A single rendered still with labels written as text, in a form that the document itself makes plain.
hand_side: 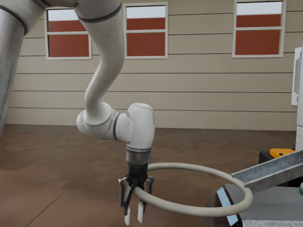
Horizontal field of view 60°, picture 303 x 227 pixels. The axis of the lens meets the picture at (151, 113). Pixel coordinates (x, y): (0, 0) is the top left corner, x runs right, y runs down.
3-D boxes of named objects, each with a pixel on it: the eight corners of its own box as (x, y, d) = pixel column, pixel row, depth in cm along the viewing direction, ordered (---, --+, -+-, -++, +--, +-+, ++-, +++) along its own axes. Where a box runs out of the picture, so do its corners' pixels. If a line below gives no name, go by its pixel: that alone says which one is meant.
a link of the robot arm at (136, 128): (157, 144, 98) (124, 139, 101) (160, 103, 96) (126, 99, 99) (148, 152, 88) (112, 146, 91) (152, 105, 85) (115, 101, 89)
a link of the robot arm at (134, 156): (155, 149, 92) (154, 165, 93) (145, 142, 100) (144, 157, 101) (131, 150, 88) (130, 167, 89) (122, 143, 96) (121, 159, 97)
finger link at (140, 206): (138, 202, 99) (140, 202, 100) (137, 219, 100) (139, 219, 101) (141, 206, 97) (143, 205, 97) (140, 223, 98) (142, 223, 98)
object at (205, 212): (219, 169, 135) (220, 163, 134) (282, 219, 87) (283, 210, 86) (124, 165, 126) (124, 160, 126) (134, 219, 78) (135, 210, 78)
